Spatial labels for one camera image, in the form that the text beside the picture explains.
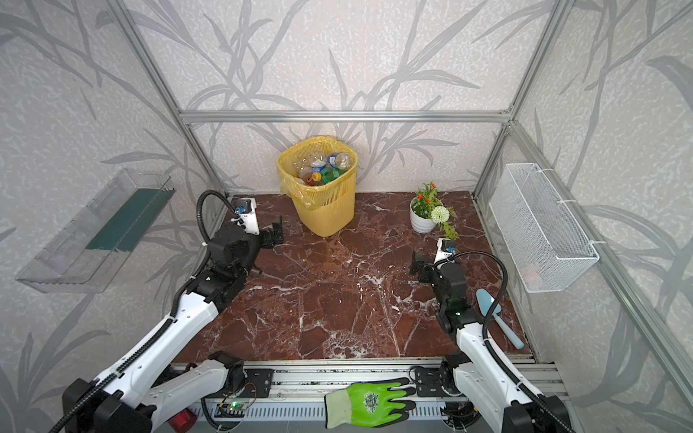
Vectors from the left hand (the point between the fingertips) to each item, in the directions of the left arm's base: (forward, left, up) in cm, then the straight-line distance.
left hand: (268, 206), depth 74 cm
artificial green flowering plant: (+16, -50, -17) cm, 56 cm away
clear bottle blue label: (+27, -18, -6) cm, 33 cm away
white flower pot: (+12, -49, -24) cm, 56 cm away
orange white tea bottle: (+27, -10, -9) cm, 30 cm away
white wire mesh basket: (-15, -69, +5) cm, 71 cm away
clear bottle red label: (+19, -9, -7) cm, 22 cm away
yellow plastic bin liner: (+9, -8, -5) cm, 13 cm away
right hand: (-3, -48, -14) cm, 50 cm away
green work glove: (-43, -29, -28) cm, 59 cm away
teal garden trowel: (-20, -62, -17) cm, 67 cm away
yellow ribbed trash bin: (+12, -13, -17) cm, 25 cm away
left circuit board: (-45, +8, -32) cm, 56 cm away
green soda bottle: (+21, -15, -7) cm, 27 cm away
